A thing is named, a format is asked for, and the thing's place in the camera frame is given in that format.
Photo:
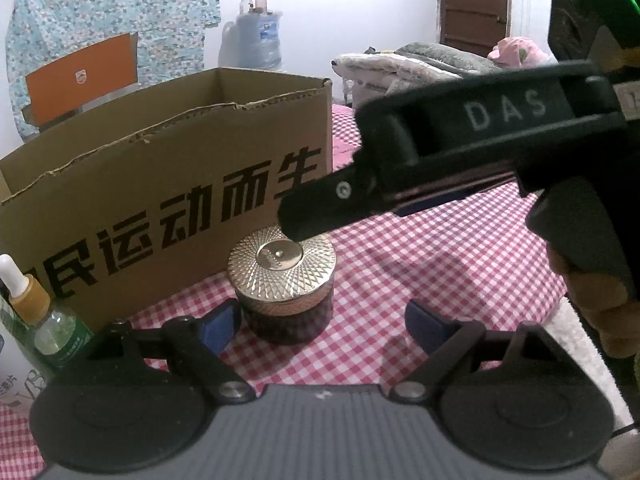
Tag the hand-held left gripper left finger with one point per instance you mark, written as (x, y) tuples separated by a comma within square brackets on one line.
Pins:
[(220, 322)]

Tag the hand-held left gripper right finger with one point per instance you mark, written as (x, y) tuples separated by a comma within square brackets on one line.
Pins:
[(425, 324)]

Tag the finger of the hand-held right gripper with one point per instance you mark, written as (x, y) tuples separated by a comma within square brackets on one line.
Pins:
[(325, 200)]

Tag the gold-lidded glass jar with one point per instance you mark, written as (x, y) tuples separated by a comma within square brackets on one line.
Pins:
[(280, 285)]

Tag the brown cardboard box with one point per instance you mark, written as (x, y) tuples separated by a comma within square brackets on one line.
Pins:
[(150, 175)]

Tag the person's right hand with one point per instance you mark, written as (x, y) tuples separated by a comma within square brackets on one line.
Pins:
[(597, 310)]

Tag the pink checked cloth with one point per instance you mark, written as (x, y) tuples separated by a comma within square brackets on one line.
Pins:
[(410, 270)]

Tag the pink hat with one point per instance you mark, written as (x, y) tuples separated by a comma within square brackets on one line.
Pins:
[(520, 52)]

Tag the folded grey bedding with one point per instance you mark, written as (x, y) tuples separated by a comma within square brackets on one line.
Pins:
[(400, 70)]

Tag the brown door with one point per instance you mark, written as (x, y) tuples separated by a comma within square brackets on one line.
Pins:
[(472, 5)]

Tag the white fleece blanket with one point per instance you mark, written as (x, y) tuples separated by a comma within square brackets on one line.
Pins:
[(575, 360)]

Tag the wooden-collared dropper bottle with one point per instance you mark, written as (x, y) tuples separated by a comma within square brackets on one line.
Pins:
[(55, 330)]

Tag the blue water bottle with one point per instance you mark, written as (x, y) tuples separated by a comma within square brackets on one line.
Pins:
[(252, 42)]

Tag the small glass jar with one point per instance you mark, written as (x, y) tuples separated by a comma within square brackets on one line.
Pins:
[(246, 6), (260, 1)]

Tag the white leaf-printed box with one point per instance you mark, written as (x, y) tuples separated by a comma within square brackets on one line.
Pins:
[(15, 375)]

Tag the orange-topped printed carton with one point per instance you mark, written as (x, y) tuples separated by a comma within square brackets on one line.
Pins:
[(75, 80)]

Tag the floral hanging cloth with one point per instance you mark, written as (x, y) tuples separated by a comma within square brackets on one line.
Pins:
[(115, 0)]

